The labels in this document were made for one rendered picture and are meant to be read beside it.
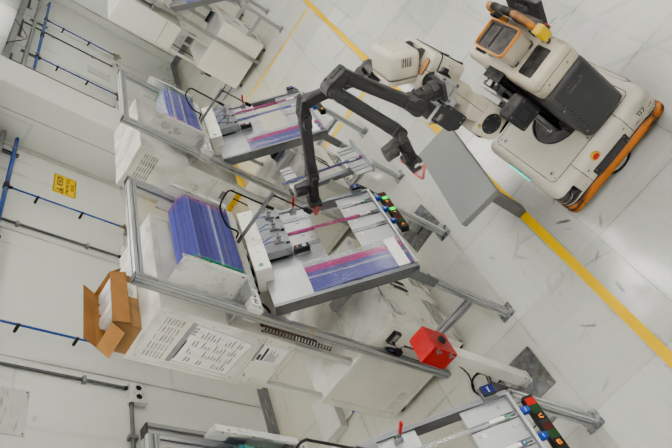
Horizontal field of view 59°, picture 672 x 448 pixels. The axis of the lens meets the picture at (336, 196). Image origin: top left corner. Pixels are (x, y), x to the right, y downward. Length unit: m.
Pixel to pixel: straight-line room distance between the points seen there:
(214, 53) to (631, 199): 5.36
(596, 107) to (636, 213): 0.56
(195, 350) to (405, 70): 1.53
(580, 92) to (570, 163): 0.39
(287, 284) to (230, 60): 4.95
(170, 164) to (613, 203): 2.56
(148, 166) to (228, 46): 3.70
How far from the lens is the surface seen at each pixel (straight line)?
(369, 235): 3.04
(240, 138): 4.10
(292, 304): 2.73
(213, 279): 2.67
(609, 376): 3.04
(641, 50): 3.65
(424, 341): 2.63
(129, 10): 7.17
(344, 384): 3.28
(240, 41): 7.40
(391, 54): 2.52
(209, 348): 2.80
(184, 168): 3.89
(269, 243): 2.97
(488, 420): 2.35
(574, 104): 2.93
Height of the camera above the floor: 2.68
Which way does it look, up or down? 33 degrees down
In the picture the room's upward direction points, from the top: 64 degrees counter-clockwise
